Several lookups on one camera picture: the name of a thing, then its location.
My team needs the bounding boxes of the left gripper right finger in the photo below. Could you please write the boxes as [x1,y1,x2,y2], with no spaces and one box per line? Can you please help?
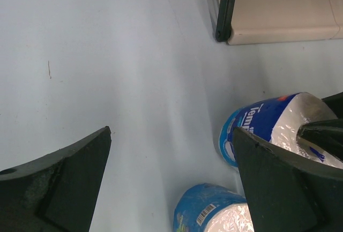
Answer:
[233,128,342,231]

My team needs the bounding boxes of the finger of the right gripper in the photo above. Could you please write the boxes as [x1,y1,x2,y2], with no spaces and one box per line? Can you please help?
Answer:
[297,93,342,160]

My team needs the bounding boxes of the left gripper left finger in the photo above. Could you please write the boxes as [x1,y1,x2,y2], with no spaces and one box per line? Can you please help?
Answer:
[1,126,111,231]

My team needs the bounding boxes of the Tempo dark blue paper roll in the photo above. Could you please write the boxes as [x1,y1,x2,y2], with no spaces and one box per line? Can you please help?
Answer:
[218,92,342,168]

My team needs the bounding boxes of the light blue paper roll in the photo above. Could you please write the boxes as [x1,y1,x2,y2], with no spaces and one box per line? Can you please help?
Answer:
[173,183,254,231]

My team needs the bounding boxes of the beige three-tier shelf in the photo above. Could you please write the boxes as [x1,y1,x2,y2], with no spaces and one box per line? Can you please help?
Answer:
[214,0,342,45]

